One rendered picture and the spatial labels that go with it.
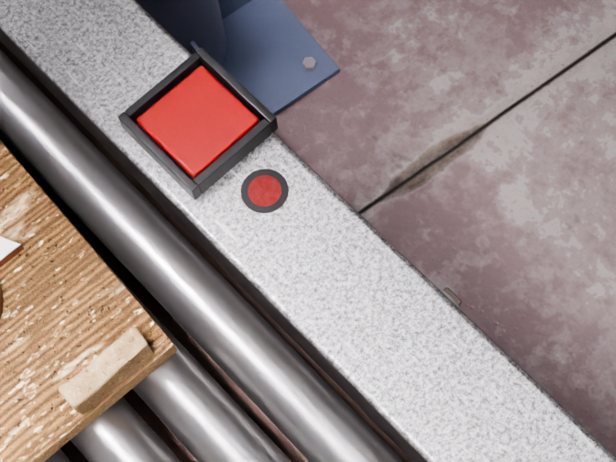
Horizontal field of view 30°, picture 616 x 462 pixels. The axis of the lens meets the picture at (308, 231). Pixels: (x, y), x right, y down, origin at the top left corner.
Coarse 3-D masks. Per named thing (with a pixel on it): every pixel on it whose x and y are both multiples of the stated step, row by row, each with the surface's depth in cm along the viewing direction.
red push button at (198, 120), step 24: (192, 72) 78; (168, 96) 78; (192, 96) 78; (216, 96) 77; (144, 120) 77; (168, 120) 77; (192, 120) 77; (216, 120) 77; (240, 120) 77; (168, 144) 76; (192, 144) 76; (216, 144) 76; (192, 168) 76
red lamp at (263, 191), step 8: (264, 176) 77; (256, 184) 76; (264, 184) 76; (272, 184) 76; (248, 192) 76; (256, 192) 76; (264, 192) 76; (272, 192) 76; (280, 192) 76; (256, 200) 76; (264, 200) 76; (272, 200) 76
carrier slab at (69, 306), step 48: (0, 144) 76; (0, 192) 75; (48, 240) 74; (48, 288) 72; (96, 288) 72; (0, 336) 71; (48, 336) 71; (96, 336) 71; (144, 336) 71; (0, 384) 70; (48, 384) 70; (0, 432) 69; (48, 432) 69
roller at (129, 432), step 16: (112, 416) 71; (128, 416) 72; (80, 432) 71; (96, 432) 71; (112, 432) 71; (128, 432) 71; (144, 432) 71; (80, 448) 72; (96, 448) 71; (112, 448) 70; (128, 448) 70; (144, 448) 70; (160, 448) 71
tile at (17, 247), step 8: (0, 240) 73; (8, 240) 73; (0, 248) 72; (8, 248) 72; (16, 248) 73; (24, 248) 73; (0, 256) 72; (8, 256) 73; (0, 264) 73; (0, 288) 72; (0, 296) 72; (0, 304) 71; (0, 312) 72
